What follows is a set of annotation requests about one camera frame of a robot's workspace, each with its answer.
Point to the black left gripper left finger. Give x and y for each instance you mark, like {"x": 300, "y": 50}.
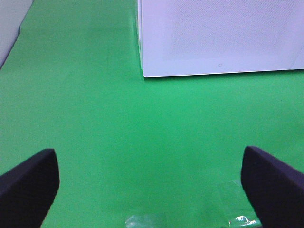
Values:
{"x": 28, "y": 190}

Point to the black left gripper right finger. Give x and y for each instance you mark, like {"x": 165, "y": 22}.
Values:
{"x": 274, "y": 189}

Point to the white microwave oven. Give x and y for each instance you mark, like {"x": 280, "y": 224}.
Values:
{"x": 198, "y": 37}

